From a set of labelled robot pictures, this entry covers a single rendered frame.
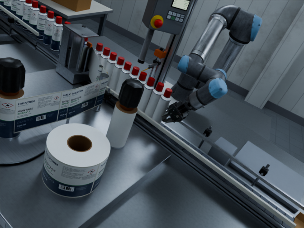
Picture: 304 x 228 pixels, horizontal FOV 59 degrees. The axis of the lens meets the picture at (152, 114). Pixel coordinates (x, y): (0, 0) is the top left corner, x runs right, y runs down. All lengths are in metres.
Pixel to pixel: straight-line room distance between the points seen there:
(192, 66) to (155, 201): 0.58
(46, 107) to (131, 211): 0.49
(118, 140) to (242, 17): 0.83
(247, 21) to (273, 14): 2.99
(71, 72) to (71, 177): 0.71
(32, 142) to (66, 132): 0.19
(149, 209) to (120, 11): 4.39
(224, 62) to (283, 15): 2.93
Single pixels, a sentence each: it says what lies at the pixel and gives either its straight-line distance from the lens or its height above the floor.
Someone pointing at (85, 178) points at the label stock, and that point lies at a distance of 0.87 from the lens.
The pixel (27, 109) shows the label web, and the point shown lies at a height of 1.01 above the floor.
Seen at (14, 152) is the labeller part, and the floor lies 0.89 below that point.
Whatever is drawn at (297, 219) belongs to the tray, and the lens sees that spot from 1.43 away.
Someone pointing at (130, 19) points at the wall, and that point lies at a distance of 5.03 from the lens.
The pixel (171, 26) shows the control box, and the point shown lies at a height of 1.32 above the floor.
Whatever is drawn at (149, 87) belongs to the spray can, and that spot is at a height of 1.05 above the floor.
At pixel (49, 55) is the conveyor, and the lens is 1.75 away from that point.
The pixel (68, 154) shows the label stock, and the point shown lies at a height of 1.02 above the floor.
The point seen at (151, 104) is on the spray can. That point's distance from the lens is 1.30.
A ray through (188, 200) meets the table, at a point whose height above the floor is 0.83.
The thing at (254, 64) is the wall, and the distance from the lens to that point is 4.54.
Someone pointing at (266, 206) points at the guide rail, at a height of 0.91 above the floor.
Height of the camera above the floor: 1.62
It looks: 32 degrees down
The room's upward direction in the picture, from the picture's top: 22 degrees clockwise
